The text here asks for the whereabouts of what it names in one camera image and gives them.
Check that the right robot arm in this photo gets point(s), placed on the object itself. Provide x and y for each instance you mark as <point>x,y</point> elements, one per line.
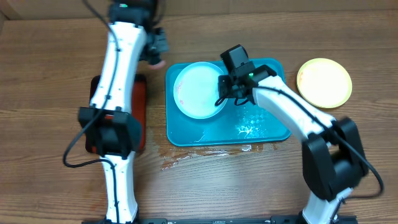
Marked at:
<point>333,160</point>

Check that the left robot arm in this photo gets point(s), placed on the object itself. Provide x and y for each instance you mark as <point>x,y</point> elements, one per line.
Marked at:
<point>107,122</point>

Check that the red black-rimmed tray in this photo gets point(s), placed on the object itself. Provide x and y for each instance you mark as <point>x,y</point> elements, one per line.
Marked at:
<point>139,98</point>

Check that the green-rimmed plate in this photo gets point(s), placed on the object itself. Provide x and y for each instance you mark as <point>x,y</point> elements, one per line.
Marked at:
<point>324,83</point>

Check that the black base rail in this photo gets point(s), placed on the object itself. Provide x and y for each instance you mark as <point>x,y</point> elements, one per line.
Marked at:
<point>217,221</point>

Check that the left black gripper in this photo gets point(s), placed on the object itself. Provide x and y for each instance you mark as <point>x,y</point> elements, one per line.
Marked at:
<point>163,46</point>

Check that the teal plastic tray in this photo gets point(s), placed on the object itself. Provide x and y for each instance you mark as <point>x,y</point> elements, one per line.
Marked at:
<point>232,125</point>

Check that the dark grey sponge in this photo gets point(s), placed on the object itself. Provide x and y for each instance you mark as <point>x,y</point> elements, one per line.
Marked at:
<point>157,66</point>

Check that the light blue plate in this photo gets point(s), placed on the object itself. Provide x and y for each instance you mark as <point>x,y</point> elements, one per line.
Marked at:
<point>196,90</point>

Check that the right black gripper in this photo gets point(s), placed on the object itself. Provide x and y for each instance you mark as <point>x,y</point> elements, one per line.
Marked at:
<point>226,92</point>

